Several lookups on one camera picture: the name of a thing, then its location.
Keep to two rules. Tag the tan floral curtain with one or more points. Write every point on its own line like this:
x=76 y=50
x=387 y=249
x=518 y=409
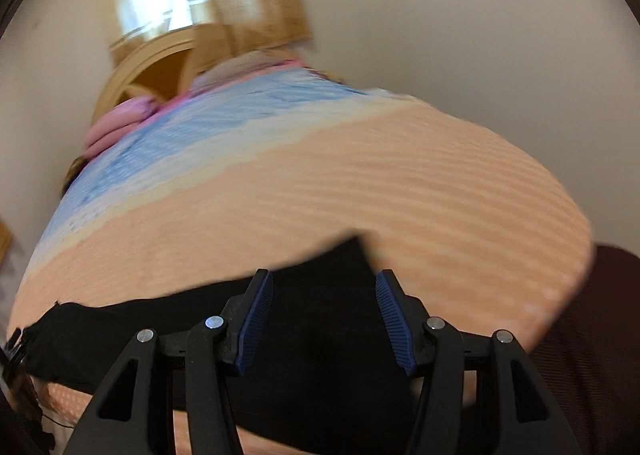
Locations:
x=280 y=10

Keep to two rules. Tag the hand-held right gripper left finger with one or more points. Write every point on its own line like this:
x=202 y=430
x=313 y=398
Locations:
x=254 y=322

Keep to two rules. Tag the brown furry cloth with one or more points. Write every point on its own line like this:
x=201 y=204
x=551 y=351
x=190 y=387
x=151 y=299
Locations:
x=75 y=172

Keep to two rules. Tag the striped pillow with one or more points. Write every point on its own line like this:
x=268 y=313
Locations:
x=240 y=67

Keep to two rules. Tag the polka dot bedspread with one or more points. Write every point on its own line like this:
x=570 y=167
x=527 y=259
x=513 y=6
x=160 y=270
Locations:
x=350 y=185

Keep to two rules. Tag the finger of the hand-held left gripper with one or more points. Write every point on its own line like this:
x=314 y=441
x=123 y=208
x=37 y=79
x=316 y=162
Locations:
x=12 y=347

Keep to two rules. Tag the pink folded blanket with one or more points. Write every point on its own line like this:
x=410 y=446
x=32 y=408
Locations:
x=115 y=127

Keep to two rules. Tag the wooden headboard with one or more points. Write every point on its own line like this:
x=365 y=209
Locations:
x=160 y=70

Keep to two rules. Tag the black pants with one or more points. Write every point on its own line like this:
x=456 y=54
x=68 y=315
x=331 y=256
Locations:
x=320 y=360

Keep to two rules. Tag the person's dark maroon clothing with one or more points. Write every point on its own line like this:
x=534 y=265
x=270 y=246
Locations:
x=610 y=335

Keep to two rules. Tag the wooden furniture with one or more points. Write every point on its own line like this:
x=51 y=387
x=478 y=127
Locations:
x=4 y=240

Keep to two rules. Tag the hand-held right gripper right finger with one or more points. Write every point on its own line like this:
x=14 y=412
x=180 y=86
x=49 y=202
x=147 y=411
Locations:
x=395 y=322

